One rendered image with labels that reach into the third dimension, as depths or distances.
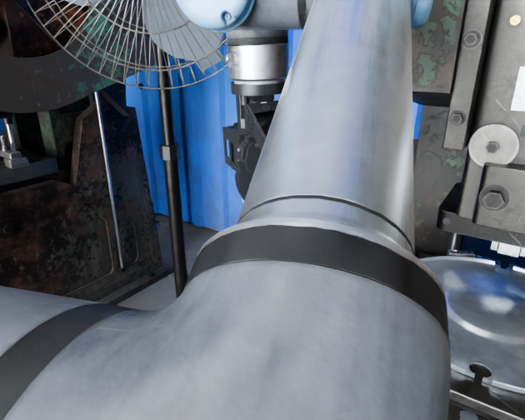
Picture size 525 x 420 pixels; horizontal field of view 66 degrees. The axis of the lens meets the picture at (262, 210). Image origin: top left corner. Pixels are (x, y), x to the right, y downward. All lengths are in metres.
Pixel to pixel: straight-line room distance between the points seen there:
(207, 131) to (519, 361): 2.10
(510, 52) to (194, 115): 2.04
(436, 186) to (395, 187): 0.73
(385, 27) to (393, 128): 0.09
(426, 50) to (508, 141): 0.15
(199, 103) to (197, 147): 0.26
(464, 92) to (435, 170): 0.35
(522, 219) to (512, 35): 0.22
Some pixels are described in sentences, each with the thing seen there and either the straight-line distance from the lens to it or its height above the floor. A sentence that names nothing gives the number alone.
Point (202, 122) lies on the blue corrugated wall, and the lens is 2.45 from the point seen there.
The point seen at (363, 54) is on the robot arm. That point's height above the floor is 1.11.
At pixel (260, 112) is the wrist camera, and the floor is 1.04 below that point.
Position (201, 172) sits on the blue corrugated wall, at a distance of 2.54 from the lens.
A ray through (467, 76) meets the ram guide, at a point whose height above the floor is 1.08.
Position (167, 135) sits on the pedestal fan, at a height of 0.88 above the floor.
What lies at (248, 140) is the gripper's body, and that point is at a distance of 0.51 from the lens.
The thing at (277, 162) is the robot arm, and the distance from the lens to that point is 0.17.
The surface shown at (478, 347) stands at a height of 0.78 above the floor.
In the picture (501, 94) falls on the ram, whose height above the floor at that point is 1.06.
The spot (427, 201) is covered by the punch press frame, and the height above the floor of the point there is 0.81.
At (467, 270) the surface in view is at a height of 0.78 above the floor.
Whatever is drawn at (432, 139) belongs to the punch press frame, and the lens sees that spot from 0.88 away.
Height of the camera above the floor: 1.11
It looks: 22 degrees down
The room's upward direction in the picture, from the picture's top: straight up
